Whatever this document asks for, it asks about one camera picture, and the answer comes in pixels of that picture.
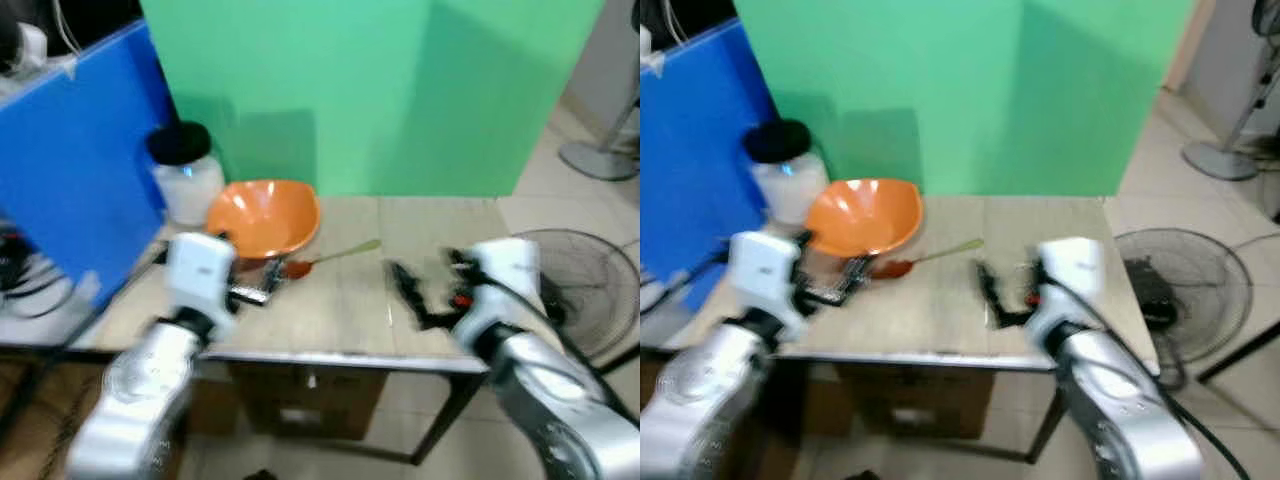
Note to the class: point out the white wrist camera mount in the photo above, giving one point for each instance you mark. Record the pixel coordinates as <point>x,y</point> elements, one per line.
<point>505,280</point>
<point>200,270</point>
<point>765,275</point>
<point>1070,285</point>

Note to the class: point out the brown cardboard box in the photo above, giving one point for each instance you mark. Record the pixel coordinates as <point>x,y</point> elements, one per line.
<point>915,402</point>
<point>310,400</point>

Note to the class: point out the orange plastic bowl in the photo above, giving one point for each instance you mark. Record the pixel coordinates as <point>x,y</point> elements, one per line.
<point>262,215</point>
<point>862,215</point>

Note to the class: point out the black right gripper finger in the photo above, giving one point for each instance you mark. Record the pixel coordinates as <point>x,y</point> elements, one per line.
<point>1006,316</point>
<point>428,318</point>
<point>404,282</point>
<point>990,282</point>

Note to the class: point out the white box device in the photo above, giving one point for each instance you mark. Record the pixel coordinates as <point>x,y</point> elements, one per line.
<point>28,48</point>

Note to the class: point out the black round floor fan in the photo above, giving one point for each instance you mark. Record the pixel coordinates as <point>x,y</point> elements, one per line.
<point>585,285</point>
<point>1185,290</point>

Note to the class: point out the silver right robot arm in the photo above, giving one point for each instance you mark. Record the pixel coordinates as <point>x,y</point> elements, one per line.
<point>560,410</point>
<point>1120,410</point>

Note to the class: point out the grey standing fan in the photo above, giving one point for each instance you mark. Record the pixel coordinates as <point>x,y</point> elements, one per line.
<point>1218,160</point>
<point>598,160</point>

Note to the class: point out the green backdrop board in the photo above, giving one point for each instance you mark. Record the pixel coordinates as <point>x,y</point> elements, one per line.
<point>380,90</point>
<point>960,90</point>

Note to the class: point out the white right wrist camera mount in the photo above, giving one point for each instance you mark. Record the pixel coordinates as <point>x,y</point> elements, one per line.
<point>505,280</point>
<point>1070,285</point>

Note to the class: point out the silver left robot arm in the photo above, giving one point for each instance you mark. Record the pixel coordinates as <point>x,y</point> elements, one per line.
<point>140,400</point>
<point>700,400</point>

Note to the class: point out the wooden table with metal frame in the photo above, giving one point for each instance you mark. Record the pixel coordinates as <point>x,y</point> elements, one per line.
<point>445,420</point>
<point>1048,432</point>

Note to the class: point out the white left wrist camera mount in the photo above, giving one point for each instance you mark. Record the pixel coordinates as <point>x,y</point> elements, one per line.
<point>765,275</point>
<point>200,270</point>

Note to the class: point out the clear jar with black lid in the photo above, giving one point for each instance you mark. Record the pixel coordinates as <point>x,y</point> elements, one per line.
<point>788,185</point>
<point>188,185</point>

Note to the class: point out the blue partition board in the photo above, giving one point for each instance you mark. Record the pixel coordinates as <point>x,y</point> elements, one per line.
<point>70,160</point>
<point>690,150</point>

